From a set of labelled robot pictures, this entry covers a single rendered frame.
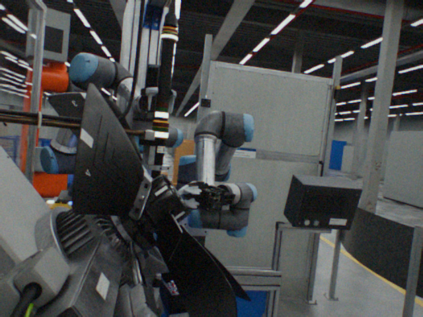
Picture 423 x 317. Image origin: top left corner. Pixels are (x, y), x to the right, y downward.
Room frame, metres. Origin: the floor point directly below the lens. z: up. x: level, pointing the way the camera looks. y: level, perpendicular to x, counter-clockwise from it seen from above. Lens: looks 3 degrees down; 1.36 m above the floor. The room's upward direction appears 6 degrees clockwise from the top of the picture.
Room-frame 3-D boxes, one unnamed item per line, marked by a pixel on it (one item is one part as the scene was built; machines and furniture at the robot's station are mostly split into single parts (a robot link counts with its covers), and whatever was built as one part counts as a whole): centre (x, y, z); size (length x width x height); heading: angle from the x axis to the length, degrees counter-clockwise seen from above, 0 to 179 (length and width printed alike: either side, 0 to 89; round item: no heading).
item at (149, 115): (0.99, 0.19, 1.45); 0.12 x 0.08 x 0.09; 21
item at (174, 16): (0.87, 0.14, 1.47); 0.04 x 0.04 x 0.46
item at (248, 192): (1.20, -0.12, 1.17); 0.11 x 0.08 x 0.09; 138
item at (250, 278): (1.25, 0.11, 0.82); 0.90 x 0.04 x 0.08; 101
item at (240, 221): (1.19, -0.10, 1.08); 0.11 x 0.08 x 0.11; 100
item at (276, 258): (1.33, -0.31, 0.96); 0.03 x 0.03 x 0.20; 11
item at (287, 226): (1.35, -0.41, 1.04); 0.24 x 0.03 x 0.03; 101
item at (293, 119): (2.82, -0.44, 1.10); 1.21 x 0.06 x 2.20; 101
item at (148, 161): (0.87, 0.15, 1.32); 0.09 x 0.07 x 0.10; 136
